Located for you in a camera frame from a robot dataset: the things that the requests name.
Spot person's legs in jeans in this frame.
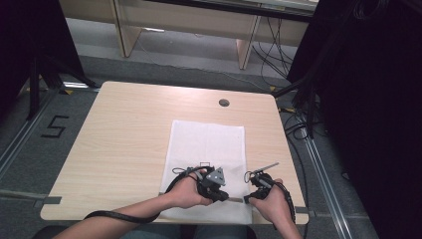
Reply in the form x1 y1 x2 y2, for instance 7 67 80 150
120 223 257 239

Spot metal floor rail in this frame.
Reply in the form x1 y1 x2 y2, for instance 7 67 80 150
300 127 355 239
0 89 63 180

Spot black metal stand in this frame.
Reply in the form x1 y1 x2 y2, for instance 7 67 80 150
25 54 100 121
272 74 320 140

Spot light wooden background desk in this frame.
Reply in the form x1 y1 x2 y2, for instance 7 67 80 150
59 0 320 71

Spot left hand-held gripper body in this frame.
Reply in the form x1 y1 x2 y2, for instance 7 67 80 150
196 166 227 200

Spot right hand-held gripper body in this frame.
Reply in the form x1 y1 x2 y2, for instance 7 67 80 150
249 161 281 201

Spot black floor cables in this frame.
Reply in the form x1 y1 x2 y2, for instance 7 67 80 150
279 105 313 213

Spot white cloth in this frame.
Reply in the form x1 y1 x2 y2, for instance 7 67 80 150
158 119 255 225

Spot hand-held gripper black cable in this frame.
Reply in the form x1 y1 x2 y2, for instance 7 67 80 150
84 166 213 225
243 170 297 231

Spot person's right hand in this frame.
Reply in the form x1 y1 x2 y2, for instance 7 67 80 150
248 178 297 228

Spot person's left hand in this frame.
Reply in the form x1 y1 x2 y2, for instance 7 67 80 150
162 168 214 210

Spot grey metal cross bar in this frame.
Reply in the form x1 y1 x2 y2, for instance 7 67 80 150
0 188 63 210

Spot left hand-held gripper black cable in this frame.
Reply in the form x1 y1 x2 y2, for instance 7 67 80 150
84 166 213 225

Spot hanging black cable bundle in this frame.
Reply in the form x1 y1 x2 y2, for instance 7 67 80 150
251 16 296 81

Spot black curtain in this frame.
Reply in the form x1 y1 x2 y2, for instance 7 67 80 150
286 0 422 239
0 0 86 123

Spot right hand-held gripper black cable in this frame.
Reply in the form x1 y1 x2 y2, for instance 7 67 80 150
243 170 297 231

